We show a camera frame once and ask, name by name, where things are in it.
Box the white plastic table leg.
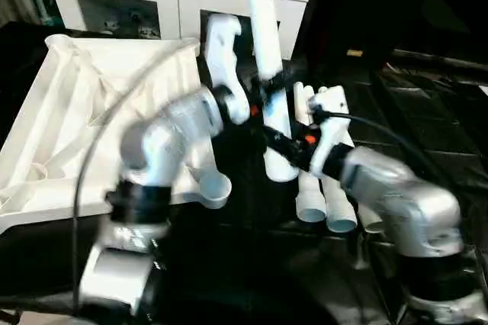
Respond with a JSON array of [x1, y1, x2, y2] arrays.
[[242, 0, 300, 182], [294, 82, 329, 223], [357, 201, 384, 233], [305, 85, 358, 233]]

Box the white plastic table top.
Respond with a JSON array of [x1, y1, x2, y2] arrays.
[[0, 34, 232, 230]]

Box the black work mat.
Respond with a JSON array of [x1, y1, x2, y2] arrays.
[[0, 20, 488, 325]]

